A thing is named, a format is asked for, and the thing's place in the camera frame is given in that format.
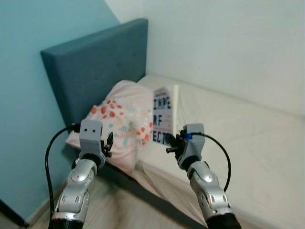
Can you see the white book blue letters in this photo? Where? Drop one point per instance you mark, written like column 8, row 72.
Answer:
column 162, row 114

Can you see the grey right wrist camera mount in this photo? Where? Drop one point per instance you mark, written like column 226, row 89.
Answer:
column 193, row 143

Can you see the mattress with cream sheet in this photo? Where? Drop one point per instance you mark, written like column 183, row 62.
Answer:
column 238, row 143

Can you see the pink patterned pillow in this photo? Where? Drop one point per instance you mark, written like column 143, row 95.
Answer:
column 124, row 105

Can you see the blue upholstered headboard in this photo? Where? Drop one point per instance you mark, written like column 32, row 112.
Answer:
column 95, row 67

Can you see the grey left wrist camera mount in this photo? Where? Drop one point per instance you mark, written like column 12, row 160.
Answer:
column 90, row 136

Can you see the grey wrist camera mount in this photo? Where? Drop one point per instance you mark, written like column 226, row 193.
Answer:
column 193, row 143
column 90, row 136

